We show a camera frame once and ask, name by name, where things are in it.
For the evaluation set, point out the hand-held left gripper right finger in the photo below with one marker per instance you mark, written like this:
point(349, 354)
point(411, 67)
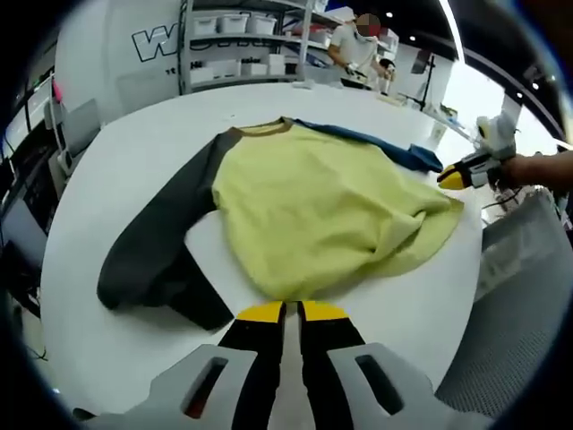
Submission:
point(340, 380)

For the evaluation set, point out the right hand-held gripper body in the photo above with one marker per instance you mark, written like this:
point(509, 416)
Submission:
point(497, 134)

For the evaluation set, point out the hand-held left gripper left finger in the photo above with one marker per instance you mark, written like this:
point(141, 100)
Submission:
point(250, 358)

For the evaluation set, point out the dark template sheet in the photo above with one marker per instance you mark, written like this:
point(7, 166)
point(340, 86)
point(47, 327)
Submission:
point(197, 295)

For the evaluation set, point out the yellow garment with grey blue sleeves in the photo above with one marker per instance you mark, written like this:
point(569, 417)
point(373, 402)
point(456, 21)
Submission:
point(313, 201)

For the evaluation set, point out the black monitor on tripod stand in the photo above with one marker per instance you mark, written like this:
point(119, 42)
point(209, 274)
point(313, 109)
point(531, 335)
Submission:
point(421, 62)

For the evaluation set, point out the long ceiling light strip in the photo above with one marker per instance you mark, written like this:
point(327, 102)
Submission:
point(452, 31)

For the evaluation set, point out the grey mesh office chair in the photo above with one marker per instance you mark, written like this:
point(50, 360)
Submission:
point(515, 313)

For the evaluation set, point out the grey metal shelf rack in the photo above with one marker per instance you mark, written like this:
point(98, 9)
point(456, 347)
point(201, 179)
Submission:
point(322, 18)
point(244, 41)

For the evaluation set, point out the group of white storage bins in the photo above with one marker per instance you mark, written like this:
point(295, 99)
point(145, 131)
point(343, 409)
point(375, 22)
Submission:
point(233, 22)

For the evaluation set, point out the grey chair with solid back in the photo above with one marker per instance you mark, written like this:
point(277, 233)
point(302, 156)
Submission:
point(80, 130)

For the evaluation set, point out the pink hanging item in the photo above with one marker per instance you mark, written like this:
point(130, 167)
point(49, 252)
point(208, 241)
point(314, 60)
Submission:
point(56, 92)

